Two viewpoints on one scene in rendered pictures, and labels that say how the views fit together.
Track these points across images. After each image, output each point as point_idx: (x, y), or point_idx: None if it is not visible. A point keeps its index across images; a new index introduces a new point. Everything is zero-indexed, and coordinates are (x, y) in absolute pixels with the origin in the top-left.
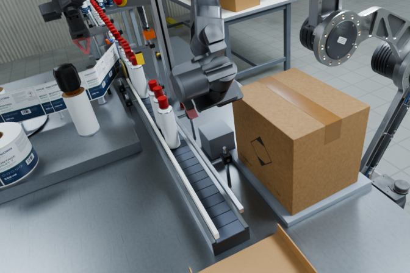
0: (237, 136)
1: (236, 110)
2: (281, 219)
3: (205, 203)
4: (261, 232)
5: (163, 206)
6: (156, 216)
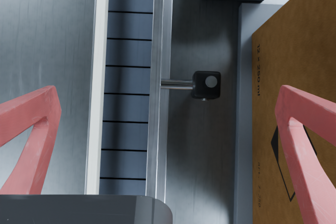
0: (276, 21)
1: None
2: (233, 222)
3: (118, 135)
4: (187, 223)
5: (53, 65)
6: (32, 81)
